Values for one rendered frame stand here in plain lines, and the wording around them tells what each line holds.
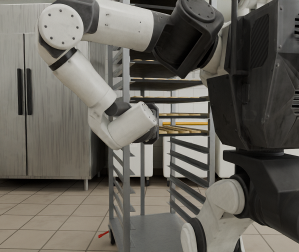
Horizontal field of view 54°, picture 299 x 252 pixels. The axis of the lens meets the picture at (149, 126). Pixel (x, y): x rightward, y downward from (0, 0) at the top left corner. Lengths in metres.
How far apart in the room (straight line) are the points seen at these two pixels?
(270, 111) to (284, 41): 0.13
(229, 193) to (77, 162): 2.63
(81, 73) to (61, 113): 2.69
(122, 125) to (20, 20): 3.06
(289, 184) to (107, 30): 0.49
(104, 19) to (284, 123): 0.41
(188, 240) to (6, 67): 2.92
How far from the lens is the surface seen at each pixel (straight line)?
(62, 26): 0.57
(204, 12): 0.67
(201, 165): 1.64
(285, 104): 0.64
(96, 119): 0.64
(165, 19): 0.67
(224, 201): 0.80
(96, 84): 0.61
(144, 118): 0.64
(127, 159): 1.41
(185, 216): 1.95
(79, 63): 0.60
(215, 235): 0.98
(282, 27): 0.62
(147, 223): 2.05
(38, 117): 3.38
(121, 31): 0.62
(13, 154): 3.53
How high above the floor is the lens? 0.90
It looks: 3 degrees down
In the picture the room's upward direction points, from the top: straight up
